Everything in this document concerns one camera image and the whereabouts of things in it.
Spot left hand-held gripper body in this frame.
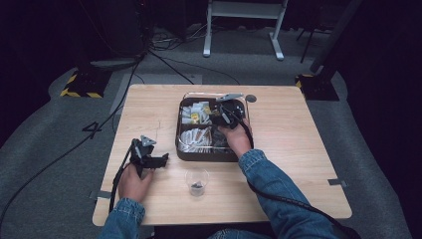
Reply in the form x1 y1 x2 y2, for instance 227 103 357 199
129 134 158 177

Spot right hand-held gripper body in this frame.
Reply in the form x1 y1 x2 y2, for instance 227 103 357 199
215 93 249 130

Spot square metal compartment tray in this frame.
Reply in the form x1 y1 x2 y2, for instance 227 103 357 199
174 92 252 163

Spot clear plastic cup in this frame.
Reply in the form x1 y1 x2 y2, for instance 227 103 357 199
184 168 210 197

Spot person's right hand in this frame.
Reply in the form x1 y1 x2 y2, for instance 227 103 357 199
217 122 254 159

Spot person's left hand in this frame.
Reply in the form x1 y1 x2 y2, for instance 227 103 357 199
117 163 155 204

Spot pile of white yellow packets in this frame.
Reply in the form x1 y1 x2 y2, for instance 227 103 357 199
181 102 213 125

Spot pile of white brown sticks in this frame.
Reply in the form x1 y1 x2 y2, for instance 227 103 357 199
178 126 213 154

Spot black yellow striped stand base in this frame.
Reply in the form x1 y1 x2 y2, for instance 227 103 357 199
295 73 340 102
60 68 112 100

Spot black tripod leg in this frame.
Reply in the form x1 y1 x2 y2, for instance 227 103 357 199
296 28 320 64

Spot person's legs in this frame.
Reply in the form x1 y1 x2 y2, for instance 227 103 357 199
207 228 274 239

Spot dark stand column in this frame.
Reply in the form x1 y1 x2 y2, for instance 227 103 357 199
78 0 150 69

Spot left hand-held gripper cable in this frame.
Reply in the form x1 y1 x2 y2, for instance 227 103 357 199
108 142 137 213

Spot hand-held gripper cable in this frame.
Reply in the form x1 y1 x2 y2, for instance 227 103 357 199
108 142 137 213
238 118 363 239

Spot thin black floor cable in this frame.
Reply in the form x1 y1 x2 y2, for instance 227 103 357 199
162 57 241 86

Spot tangle of floor cables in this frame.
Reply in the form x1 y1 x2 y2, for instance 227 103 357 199
150 23 208 52

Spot long black floor cable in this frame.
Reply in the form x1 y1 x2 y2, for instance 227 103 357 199
0 49 148 227

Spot white metal stand frame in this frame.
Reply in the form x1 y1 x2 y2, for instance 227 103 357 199
202 0 289 62

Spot right hand-held gripper cable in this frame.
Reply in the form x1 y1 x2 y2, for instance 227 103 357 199
238 118 363 239

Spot grey slanted metal post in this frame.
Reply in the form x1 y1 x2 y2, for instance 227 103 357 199
310 0 363 74

